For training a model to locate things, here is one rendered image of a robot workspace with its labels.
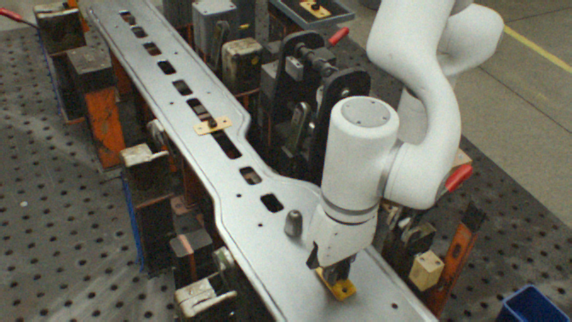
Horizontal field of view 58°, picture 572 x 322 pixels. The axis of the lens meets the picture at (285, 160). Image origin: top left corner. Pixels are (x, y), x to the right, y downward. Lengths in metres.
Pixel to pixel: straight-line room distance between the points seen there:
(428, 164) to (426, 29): 0.17
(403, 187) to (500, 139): 2.40
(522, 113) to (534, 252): 1.89
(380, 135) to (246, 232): 0.40
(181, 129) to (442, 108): 0.67
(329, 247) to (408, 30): 0.32
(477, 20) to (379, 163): 0.66
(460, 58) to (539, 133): 1.96
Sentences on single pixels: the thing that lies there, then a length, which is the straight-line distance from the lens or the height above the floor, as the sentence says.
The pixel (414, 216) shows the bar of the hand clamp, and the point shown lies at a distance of 0.87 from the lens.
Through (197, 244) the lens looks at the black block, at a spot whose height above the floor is 0.99.
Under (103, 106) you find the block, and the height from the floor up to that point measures 0.92.
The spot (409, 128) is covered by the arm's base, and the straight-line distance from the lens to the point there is 1.39.
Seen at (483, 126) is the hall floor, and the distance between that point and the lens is 3.09.
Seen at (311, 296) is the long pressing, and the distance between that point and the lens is 0.87.
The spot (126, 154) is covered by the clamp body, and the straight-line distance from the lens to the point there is 1.05.
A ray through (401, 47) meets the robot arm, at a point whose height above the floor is 1.41.
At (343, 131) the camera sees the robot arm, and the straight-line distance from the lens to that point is 0.62.
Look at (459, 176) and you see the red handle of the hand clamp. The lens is 0.92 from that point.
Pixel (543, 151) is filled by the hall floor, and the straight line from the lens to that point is 3.07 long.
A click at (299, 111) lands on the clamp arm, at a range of 1.07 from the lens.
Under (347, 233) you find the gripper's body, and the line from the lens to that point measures 0.75.
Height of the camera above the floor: 1.72
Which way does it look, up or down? 42 degrees down
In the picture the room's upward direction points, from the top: 4 degrees clockwise
